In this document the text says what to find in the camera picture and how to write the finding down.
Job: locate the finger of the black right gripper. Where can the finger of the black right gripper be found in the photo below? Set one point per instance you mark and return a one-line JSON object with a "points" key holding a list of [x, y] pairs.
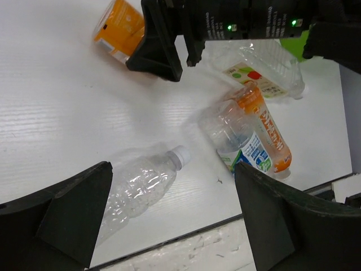
{"points": [[339, 42]]}

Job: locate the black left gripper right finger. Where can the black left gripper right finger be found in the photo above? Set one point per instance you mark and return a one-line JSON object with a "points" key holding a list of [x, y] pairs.
{"points": [[292, 230]]}

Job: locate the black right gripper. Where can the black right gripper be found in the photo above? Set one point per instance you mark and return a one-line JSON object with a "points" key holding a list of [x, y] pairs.
{"points": [[201, 21]]}

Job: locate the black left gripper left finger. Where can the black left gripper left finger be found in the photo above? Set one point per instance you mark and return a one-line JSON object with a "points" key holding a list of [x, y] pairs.
{"points": [[56, 228]]}

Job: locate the orange juice bottle brown cap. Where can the orange juice bottle brown cap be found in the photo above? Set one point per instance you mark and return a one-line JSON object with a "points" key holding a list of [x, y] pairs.
{"points": [[120, 30]]}

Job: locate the clear square bottle apple label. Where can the clear square bottle apple label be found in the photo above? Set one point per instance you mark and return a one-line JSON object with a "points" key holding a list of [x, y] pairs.
{"points": [[265, 63]]}

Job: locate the clear bottle white cap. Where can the clear bottle white cap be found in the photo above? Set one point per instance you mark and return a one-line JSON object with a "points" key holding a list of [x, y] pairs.
{"points": [[138, 185]]}

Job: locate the clear bottle blue white label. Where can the clear bottle blue white label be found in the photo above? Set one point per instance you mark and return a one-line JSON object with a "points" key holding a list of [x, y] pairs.
{"points": [[233, 136]]}

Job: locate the clear bottle orange label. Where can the clear bottle orange label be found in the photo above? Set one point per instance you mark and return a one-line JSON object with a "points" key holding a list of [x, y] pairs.
{"points": [[250, 100]]}

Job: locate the green plastic bin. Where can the green plastic bin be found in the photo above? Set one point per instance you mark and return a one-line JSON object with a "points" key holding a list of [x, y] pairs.
{"points": [[295, 45]]}

